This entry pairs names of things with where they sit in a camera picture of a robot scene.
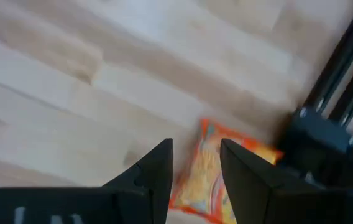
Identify orange Maruchan noodle pack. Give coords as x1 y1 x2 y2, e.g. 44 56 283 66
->
168 118 285 224

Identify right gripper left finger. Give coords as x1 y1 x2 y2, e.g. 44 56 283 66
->
101 138 174 224

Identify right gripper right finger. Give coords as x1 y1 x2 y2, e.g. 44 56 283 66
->
219 138 287 224

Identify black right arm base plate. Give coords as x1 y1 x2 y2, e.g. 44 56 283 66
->
274 105 353 200

